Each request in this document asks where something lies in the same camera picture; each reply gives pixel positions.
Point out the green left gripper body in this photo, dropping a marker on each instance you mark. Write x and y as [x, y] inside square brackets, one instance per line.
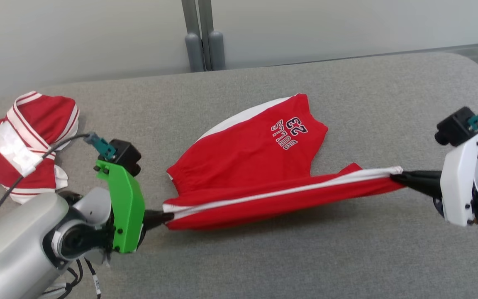
[127, 207]

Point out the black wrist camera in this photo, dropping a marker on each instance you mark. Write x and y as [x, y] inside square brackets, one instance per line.
[127, 155]
[454, 126]

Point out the red white-striped basketball shorts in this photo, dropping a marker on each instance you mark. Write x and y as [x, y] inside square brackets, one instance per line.
[243, 166]

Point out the teal left camera connector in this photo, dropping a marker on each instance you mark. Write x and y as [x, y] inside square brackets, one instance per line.
[104, 146]

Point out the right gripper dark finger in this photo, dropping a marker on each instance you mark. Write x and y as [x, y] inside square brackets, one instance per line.
[425, 182]

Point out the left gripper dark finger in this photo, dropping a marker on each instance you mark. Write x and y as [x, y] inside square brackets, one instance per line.
[156, 218]

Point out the red white-trimmed basketball jersey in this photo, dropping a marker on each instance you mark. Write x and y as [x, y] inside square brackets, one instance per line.
[52, 112]

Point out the grey wall base rail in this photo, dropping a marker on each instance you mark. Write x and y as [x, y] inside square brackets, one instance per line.
[471, 46]

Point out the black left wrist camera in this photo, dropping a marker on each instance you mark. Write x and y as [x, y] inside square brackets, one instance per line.
[127, 155]

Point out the grey fabric sofa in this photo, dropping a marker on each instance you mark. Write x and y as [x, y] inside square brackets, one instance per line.
[347, 257]

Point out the grey partition post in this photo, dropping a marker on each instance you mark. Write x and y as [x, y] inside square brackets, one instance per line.
[210, 25]
[191, 25]

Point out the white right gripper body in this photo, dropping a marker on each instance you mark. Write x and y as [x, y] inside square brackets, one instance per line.
[459, 187]

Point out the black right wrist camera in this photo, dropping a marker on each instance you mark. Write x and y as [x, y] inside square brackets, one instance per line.
[454, 126]

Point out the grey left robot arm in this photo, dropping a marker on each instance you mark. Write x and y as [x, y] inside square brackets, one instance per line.
[10, 241]

